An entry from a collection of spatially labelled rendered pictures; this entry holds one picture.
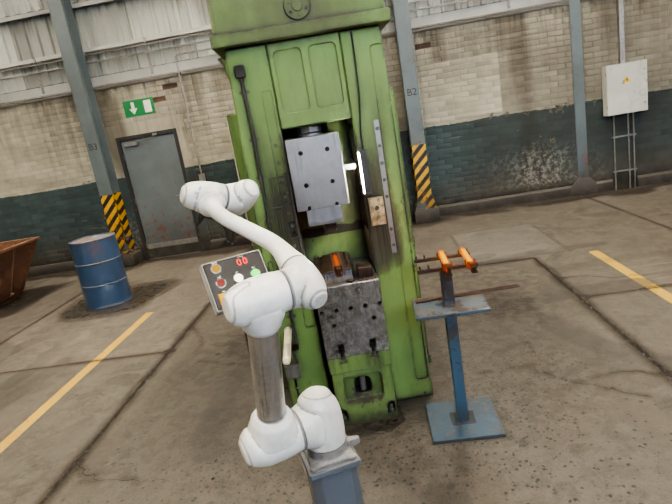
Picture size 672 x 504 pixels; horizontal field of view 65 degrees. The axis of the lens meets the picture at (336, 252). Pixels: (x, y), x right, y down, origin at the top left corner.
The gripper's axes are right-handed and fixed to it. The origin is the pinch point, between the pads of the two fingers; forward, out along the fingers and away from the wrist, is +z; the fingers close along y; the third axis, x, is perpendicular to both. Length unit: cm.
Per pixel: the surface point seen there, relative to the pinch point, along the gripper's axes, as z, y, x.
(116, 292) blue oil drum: 480, 47, -162
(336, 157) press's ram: -1, -21, -93
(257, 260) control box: 48, -28, -40
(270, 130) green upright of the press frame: 19, 16, -93
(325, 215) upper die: 20, -39, -75
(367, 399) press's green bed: 69, -136, -32
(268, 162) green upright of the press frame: 29, 5, -83
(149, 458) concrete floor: 162, -64, 46
